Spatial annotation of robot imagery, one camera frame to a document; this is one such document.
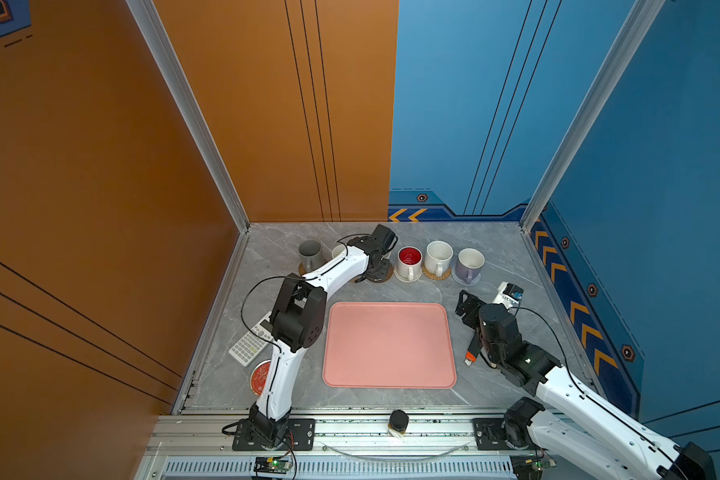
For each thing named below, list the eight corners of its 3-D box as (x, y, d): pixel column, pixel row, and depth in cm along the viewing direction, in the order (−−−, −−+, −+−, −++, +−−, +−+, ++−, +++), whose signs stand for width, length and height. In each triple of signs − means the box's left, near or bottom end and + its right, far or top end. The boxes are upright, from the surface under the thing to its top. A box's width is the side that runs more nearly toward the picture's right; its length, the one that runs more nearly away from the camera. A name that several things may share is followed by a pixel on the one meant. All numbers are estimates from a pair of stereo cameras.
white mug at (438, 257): (425, 284, 104) (429, 269, 97) (421, 256, 112) (424, 240, 105) (451, 284, 104) (457, 269, 97) (445, 256, 112) (450, 240, 105)
